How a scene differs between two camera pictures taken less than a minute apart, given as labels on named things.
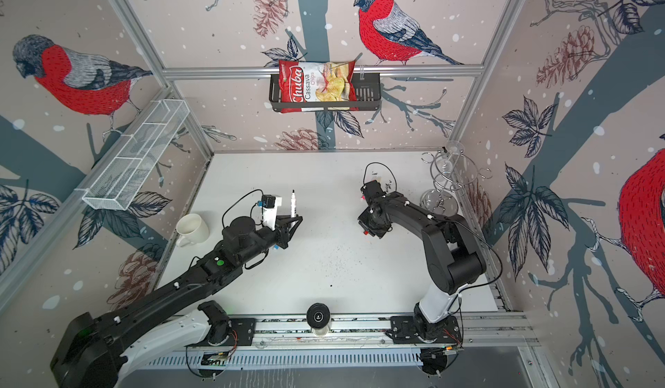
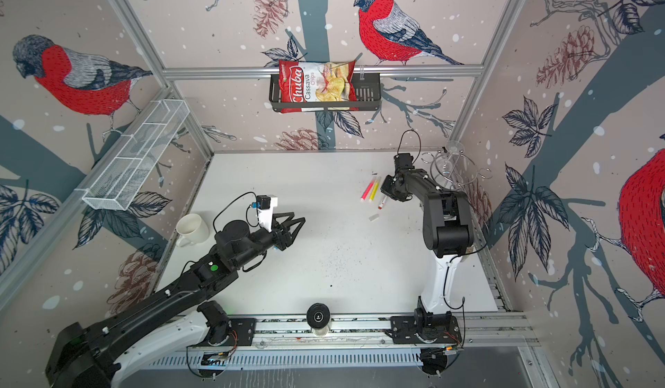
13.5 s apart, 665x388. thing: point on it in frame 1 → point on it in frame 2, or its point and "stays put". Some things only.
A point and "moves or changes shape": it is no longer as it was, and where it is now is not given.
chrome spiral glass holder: (452, 170) stays put
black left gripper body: (281, 235) stays put
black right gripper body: (367, 223) → (388, 188)
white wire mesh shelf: (114, 182) stays put
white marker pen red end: (293, 211) moves or changes shape
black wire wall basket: (368, 97) stays put
